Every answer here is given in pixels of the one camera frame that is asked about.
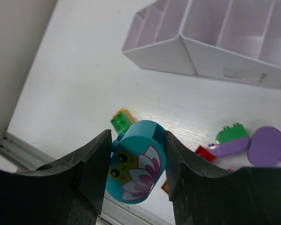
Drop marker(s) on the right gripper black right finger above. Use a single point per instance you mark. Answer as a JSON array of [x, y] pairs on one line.
[[205, 194]]

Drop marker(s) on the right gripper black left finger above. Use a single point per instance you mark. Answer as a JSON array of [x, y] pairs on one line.
[[67, 191]]

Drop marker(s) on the teal frog flower lego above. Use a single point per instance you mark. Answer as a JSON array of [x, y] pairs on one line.
[[137, 163]]

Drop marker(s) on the yellow butterfly lego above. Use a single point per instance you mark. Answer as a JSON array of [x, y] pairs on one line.
[[164, 187]]

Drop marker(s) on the small red lego brick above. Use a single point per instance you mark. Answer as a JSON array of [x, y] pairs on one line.
[[204, 153]]

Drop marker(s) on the purple and green lego piece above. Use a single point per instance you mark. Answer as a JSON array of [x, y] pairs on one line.
[[230, 140]]

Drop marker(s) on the purple oval lego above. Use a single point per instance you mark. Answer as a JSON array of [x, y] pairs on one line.
[[265, 147]]

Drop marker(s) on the green curved lego brick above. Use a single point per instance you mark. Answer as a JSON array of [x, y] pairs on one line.
[[120, 122]]

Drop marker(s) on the light tan lego under green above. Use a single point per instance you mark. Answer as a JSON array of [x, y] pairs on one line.
[[127, 114]]

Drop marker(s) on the white divided organizer bin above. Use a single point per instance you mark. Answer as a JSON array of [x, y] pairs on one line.
[[233, 40]]

